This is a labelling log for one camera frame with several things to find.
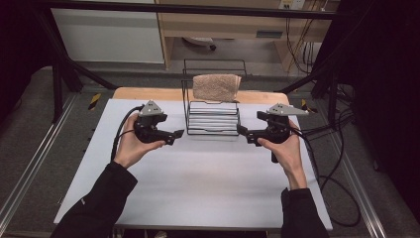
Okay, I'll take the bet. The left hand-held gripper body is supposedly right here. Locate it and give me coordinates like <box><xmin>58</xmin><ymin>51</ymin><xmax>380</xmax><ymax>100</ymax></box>
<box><xmin>133</xmin><ymin>100</ymin><xmax>170</xmax><ymax>145</ymax></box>

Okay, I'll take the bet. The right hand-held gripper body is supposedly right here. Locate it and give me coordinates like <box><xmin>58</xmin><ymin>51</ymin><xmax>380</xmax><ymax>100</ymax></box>
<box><xmin>251</xmin><ymin>102</ymin><xmax>310</xmax><ymax>164</ymax></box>

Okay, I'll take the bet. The black wire rack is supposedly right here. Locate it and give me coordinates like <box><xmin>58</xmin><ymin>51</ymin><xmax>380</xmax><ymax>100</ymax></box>
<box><xmin>180</xmin><ymin>59</ymin><xmax>249</xmax><ymax>137</ymax></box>

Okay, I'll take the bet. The beige terry towel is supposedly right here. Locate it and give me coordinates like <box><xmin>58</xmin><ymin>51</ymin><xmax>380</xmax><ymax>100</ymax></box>
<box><xmin>192</xmin><ymin>73</ymin><xmax>243</xmax><ymax>103</ymax></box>

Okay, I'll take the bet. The person's left hand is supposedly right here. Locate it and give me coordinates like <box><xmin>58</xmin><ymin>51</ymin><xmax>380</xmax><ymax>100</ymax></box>
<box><xmin>113</xmin><ymin>112</ymin><xmax>166</xmax><ymax>170</ymax></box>

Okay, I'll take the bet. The person's right hand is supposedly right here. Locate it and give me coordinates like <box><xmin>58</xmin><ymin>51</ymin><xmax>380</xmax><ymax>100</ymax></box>
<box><xmin>257</xmin><ymin>118</ymin><xmax>309</xmax><ymax>191</ymax></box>

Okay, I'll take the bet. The wooden table board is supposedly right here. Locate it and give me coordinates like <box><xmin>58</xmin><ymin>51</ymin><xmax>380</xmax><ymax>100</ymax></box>
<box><xmin>112</xmin><ymin>86</ymin><xmax>290</xmax><ymax>106</ymax></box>

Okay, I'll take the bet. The yellow black tape marker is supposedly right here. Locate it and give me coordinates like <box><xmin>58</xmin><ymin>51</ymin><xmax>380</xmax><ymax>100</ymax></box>
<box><xmin>87</xmin><ymin>92</ymin><xmax>102</xmax><ymax>111</ymax></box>
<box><xmin>300</xmin><ymin>98</ymin><xmax>318</xmax><ymax>113</ymax></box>

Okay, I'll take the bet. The white cabinet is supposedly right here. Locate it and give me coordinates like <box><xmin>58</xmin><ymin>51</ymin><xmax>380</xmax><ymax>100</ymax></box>
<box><xmin>50</xmin><ymin>7</ymin><xmax>165</xmax><ymax>64</ymax></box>

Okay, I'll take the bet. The light wooden desk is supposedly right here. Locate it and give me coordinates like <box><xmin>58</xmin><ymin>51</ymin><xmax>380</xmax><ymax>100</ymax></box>
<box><xmin>155</xmin><ymin>0</ymin><xmax>341</xmax><ymax>71</ymax></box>

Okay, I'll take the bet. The white power strip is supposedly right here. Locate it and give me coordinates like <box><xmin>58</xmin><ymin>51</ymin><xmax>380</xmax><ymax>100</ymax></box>
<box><xmin>277</xmin><ymin>0</ymin><xmax>307</xmax><ymax>11</ymax></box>

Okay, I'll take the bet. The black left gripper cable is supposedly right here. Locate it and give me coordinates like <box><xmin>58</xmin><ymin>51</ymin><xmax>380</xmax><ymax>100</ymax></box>
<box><xmin>110</xmin><ymin>104</ymin><xmax>146</xmax><ymax>163</ymax></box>

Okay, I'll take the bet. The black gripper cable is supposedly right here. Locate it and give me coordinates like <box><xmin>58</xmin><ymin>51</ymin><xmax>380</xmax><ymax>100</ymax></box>
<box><xmin>289</xmin><ymin>127</ymin><xmax>362</xmax><ymax>228</ymax></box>
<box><xmin>110</xmin><ymin>104</ymin><xmax>146</xmax><ymax>163</ymax></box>

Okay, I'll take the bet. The hanging black cables bundle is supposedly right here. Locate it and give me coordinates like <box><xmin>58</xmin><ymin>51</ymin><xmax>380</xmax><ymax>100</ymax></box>
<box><xmin>284</xmin><ymin>16</ymin><xmax>318</xmax><ymax>75</ymax></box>

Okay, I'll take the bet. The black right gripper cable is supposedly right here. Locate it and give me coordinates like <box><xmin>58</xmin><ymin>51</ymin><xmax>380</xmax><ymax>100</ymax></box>
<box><xmin>289</xmin><ymin>127</ymin><xmax>362</xmax><ymax>228</ymax></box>

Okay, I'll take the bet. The aluminium floor rail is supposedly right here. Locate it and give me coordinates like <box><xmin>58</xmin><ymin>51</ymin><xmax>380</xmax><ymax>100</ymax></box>
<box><xmin>330</xmin><ymin>132</ymin><xmax>388</xmax><ymax>238</ymax></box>
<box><xmin>0</xmin><ymin>93</ymin><xmax>79</xmax><ymax>226</ymax></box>

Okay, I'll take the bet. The black metal frame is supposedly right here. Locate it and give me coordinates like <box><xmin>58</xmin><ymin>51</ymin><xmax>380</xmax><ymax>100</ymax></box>
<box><xmin>31</xmin><ymin>0</ymin><xmax>351</xmax><ymax>124</ymax></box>

